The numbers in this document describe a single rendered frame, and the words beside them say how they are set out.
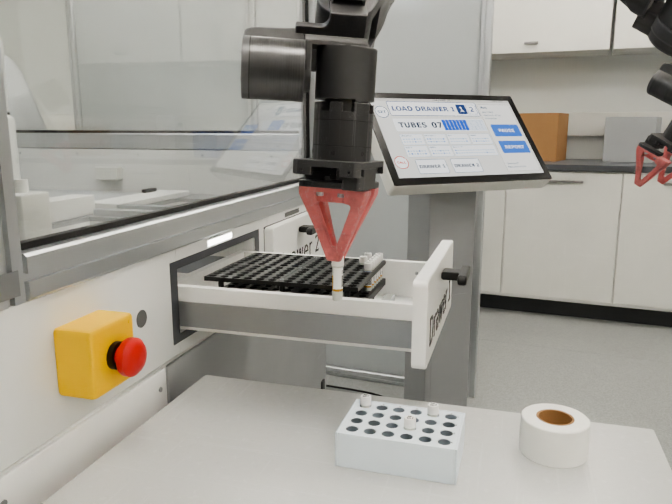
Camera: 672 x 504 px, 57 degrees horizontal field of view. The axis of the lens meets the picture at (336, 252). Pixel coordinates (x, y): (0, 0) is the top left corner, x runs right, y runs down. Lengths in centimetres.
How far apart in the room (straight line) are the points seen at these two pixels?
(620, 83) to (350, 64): 392
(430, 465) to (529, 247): 321
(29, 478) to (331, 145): 43
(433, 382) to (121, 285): 131
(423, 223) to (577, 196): 205
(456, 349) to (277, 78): 145
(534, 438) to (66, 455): 49
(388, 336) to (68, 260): 37
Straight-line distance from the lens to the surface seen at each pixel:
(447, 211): 180
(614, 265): 384
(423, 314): 74
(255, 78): 58
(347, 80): 58
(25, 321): 65
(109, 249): 73
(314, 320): 79
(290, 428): 75
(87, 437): 75
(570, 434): 70
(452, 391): 197
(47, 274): 67
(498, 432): 76
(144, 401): 83
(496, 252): 384
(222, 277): 88
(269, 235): 111
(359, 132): 59
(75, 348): 66
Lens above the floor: 110
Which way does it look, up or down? 11 degrees down
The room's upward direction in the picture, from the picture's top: straight up
